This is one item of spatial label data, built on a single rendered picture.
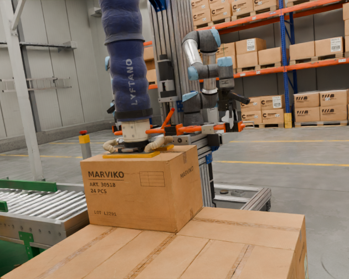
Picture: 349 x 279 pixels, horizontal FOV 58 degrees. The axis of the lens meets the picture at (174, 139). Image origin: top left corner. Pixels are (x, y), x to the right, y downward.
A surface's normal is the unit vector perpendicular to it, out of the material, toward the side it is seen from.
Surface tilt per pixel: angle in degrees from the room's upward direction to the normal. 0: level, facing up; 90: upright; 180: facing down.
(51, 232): 90
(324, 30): 90
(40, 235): 90
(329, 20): 90
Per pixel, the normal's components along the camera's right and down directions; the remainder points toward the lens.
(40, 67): 0.83, -0.01
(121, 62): -0.11, -0.02
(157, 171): -0.42, 0.18
